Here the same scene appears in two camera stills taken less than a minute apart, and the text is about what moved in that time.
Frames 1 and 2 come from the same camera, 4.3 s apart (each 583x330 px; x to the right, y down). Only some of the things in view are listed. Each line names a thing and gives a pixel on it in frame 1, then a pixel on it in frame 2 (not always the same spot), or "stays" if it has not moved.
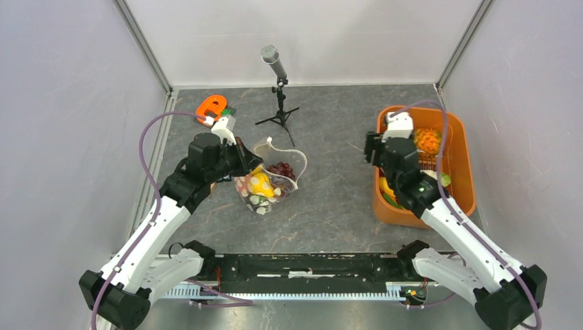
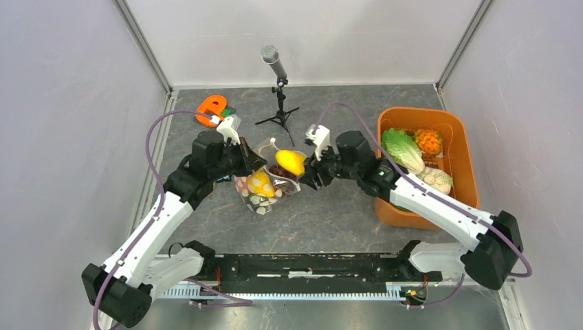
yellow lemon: (260, 183) stays
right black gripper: (373, 142) to (311, 178)
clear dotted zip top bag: (273, 180) stays
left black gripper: (247, 159) stays
